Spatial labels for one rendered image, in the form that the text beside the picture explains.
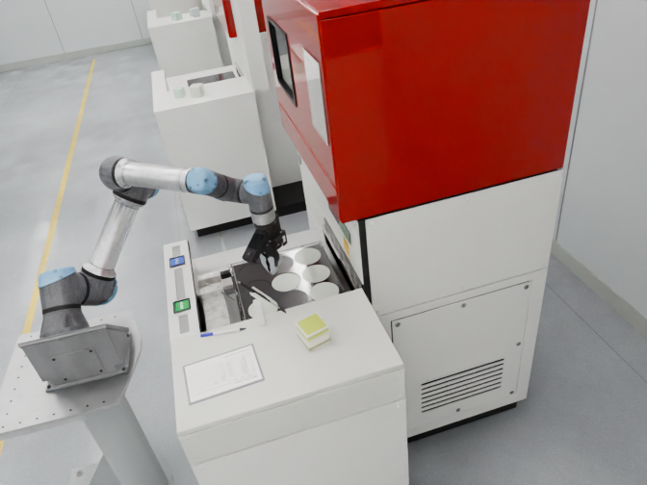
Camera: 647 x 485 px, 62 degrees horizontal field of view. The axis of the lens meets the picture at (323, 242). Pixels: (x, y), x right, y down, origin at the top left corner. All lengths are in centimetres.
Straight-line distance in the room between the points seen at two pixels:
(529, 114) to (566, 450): 147
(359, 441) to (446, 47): 113
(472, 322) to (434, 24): 109
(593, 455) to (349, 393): 135
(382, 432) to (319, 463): 21
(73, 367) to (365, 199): 105
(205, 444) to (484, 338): 114
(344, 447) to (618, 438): 136
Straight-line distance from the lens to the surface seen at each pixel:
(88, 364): 189
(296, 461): 169
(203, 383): 157
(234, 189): 167
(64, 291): 192
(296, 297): 185
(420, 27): 145
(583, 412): 274
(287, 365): 155
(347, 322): 164
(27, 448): 306
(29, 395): 202
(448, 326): 204
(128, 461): 230
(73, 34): 968
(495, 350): 226
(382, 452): 180
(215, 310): 191
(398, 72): 146
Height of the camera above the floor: 210
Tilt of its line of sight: 35 degrees down
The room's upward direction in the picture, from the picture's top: 8 degrees counter-clockwise
